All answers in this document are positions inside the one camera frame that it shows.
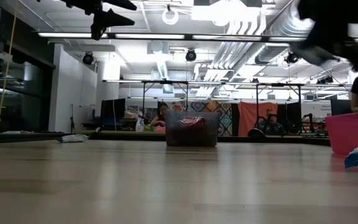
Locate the white spray bottle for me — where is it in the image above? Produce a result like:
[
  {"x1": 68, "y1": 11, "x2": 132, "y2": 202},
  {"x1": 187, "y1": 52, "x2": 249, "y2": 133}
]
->
[{"x1": 135, "y1": 116, "x2": 145, "y2": 133}]

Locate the yellow hanging cord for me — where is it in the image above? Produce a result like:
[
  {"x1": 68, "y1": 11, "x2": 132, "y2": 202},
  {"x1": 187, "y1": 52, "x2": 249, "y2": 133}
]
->
[{"x1": 0, "y1": 0, "x2": 19, "y2": 124}]

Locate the black ceiling spotlight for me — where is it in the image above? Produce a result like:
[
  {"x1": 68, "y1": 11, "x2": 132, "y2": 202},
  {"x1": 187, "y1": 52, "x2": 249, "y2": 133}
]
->
[
  {"x1": 316, "y1": 75, "x2": 334, "y2": 85},
  {"x1": 284, "y1": 51, "x2": 301, "y2": 65},
  {"x1": 82, "y1": 52, "x2": 94, "y2": 66},
  {"x1": 185, "y1": 49, "x2": 198, "y2": 63}
]

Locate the black overhead light bar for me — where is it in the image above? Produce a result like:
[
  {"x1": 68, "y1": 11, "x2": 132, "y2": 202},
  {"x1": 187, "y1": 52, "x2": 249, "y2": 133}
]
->
[{"x1": 37, "y1": 30, "x2": 358, "y2": 45}]

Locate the small black hook bracket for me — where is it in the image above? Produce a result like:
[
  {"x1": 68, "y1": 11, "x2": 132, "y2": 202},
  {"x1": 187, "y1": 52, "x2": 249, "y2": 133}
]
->
[{"x1": 88, "y1": 126, "x2": 103, "y2": 140}]

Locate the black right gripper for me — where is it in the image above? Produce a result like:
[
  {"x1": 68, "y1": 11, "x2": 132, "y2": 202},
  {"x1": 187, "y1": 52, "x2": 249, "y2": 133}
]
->
[{"x1": 290, "y1": 0, "x2": 358, "y2": 67}]

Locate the white ring ceiling fixture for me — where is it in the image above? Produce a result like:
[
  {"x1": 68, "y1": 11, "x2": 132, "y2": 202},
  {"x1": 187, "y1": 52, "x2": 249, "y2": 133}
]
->
[{"x1": 161, "y1": 8, "x2": 180, "y2": 26}]

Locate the dark grey translucent plastic bin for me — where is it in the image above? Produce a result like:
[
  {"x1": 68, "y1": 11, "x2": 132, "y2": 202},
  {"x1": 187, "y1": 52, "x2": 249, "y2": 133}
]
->
[{"x1": 165, "y1": 111, "x2": 221, "y2": 147}]

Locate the orange hanging cloth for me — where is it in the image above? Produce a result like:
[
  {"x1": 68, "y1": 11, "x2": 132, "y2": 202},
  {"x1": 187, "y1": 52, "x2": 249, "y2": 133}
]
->
[{"x1": 237, "y1": 101, "x2": 279, "y2": 137}]

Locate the black computer monitor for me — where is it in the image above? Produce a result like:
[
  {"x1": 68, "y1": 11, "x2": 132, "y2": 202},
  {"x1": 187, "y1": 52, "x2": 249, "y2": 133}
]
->
[
  {"x1": 330, "y1": 99, "x2": 353, "y2": 117},
  {"x1": 100, "y1": 98, "x2": 127, "y2": 119}
]

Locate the silver ventilation duct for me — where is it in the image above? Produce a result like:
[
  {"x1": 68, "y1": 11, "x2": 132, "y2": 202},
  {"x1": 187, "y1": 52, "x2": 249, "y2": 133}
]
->
[{"x1": 255, "y1": 0, "x2": 316, "y2": 65}]

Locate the black tripod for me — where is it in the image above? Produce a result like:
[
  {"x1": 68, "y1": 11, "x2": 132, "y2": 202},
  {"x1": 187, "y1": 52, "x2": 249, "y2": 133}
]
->
[{"x1": 69, "y1": 103, "x2": 76, "y2": 133}]

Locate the red Skittles candy bag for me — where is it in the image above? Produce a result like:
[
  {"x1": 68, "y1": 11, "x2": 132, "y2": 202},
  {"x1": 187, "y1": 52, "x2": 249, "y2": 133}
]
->
[{"x1": 178, "y1": 116, "x2": 207, "y2": 127}]

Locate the red plastic bin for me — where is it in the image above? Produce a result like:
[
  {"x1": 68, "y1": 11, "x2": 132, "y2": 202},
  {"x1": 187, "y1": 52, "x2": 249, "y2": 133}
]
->
[{"x1": 324, "y1": 109, "x2": 358, "y2": 156}]

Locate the large black hook bracket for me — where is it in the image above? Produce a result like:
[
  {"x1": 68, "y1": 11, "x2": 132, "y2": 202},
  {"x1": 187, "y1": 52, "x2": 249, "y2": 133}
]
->
[{"x1": 247, "y1": 128, "x2": 266, "y2": 138}]

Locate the black neighbouring station frame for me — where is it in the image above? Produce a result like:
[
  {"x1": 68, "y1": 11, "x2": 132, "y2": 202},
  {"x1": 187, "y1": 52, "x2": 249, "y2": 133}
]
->
[
  {"x1": 140, "y1": 80, "x2": 190, "y2": 112},
  {"x1": 254, "y1": 82, "x2": 305, "y2": 135}
]

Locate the colourful patchwork quilt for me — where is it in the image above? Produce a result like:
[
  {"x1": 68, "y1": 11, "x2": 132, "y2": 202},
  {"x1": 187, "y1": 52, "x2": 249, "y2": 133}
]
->
[{"x1": 166, "y1": 100, "x2": 233, "y2": 137}]

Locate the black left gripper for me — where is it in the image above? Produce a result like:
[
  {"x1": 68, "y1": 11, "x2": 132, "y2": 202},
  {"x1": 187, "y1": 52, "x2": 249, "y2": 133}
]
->
[{"x1": 35, "y1": 0, "x2": 138, "y2": 41}]

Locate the silver blue Hershey's bar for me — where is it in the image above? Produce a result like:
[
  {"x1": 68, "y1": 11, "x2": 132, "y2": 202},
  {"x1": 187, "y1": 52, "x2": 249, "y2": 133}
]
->
[{"x1": 55, "y1": 134, "x2": 90, "y2": 144}]

